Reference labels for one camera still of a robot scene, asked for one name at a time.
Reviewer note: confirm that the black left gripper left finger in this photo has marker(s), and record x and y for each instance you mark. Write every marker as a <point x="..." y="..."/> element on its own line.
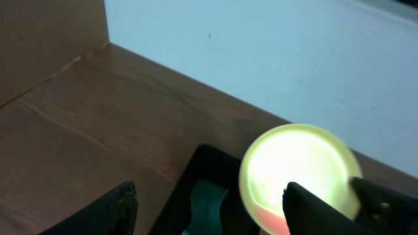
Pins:
<point x="114" y="213"/>

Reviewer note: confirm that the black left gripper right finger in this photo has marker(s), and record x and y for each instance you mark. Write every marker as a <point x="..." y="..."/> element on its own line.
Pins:
<point x="306" y="214"/>

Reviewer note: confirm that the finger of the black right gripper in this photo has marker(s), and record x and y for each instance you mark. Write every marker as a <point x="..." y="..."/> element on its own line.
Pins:
<point x="384" y="210"/>

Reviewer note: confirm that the yellow plastic plate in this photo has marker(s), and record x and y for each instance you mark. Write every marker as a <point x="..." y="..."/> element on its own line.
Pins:
<point x="308" y="155"/>

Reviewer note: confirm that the green yellow sponge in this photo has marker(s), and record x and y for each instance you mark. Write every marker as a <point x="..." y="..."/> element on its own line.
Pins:
<point x="206" y="201"/>

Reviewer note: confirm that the black rectangular sponge tray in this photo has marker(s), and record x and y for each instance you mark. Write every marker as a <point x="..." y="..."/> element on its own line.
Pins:
<point x="210" y="164"/>

